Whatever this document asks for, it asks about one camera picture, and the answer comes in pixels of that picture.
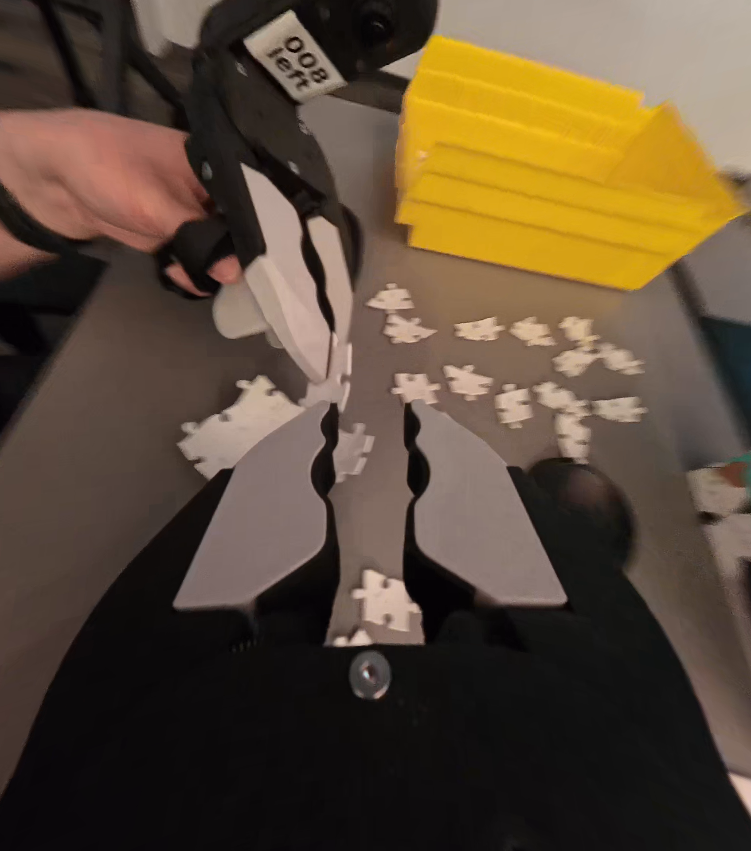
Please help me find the black round ball stand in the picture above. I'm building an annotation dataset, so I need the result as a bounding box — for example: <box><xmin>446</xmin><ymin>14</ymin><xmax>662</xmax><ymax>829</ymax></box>
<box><xmin>529</xmin><ymin>459</ymin><xmax>638</xmax><ymax>566</ymax></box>

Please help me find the scattered loose puzzle pieces group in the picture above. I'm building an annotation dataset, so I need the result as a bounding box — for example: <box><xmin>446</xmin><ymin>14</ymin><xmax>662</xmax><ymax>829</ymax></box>
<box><xmin>333</xmin><ymin>282</ymin><xmax>649</xmax><ymax>482</ymax></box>

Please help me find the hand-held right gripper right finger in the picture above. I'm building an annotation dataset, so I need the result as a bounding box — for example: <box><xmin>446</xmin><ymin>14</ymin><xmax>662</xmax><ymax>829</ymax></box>
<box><xmin>405</xmin><ymin>402</ymin><xmax>569</xmax><ymax>613</ymax></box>

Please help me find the person's left hand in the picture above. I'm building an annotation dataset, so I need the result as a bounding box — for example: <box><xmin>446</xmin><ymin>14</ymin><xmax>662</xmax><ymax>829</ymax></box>
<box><xmin>0</xmin><ymin>107</ymin><xmax>243</xmax><ymax>297</ymax></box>

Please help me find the assembled white puzzle section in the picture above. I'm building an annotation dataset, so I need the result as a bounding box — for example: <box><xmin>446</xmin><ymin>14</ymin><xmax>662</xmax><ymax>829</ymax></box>
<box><xmin>179</xmin><ymin>375</ymin><xmax>307</xmax><ymax>480</ymax></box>

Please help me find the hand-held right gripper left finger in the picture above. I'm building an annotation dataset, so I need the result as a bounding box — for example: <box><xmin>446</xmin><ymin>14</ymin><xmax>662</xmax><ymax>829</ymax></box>
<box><xmin>174</xmin><ymin>403</ymin><xmax>340</xmax><ymax>613</ymax></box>

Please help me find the white puzzle piece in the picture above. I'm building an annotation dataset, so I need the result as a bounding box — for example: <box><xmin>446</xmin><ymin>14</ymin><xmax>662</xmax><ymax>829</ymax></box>
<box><xmin>303</xmin><ymin>333</ymin><xmax>354</xmax><ymax>410</ymax></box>
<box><xmin>329</xmin><ymin>570</ymin><xmax>423</xmax><ymax>648</ymax></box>

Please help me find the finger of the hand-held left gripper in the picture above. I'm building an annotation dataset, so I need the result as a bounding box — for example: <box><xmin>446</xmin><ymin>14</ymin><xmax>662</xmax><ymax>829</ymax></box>
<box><xmin>304</xmin><ymin>211</ymin><xmax>356</xmax><ymax>347</ymax></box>
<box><xmin>239</xmin><ymin>167</ymin><xmax>336</xmax><ymax>386</ymax></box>

